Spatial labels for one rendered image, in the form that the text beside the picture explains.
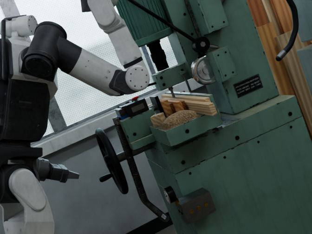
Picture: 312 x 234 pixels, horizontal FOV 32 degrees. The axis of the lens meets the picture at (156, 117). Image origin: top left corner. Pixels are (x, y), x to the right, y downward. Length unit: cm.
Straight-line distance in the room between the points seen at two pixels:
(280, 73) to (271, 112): 149
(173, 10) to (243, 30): 29
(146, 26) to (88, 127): 134
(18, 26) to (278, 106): 103
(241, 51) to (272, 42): 141
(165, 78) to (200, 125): 36
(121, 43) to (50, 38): 22
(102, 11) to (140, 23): 52
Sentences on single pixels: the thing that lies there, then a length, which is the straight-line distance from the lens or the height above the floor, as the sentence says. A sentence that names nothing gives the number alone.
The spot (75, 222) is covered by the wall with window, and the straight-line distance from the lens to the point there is 345.
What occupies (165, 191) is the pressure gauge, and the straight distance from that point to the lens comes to 197.
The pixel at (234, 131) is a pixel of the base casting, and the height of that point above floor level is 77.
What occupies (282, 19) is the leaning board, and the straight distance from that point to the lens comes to 373.
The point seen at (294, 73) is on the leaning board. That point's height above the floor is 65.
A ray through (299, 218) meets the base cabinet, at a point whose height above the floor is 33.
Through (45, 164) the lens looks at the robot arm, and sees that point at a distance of 218.
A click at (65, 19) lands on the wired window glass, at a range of 348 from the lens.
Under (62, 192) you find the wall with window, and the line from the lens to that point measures 340.
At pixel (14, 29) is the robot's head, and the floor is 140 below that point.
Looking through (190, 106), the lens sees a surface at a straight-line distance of 202.
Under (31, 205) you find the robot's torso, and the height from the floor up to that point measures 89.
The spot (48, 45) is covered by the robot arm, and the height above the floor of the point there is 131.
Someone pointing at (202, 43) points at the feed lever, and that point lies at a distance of 209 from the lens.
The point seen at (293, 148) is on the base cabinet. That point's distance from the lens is 220.
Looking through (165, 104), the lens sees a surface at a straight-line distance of 208.
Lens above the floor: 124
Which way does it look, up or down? 9 degrees down
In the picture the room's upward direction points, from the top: 21 degrees counter-clockwise
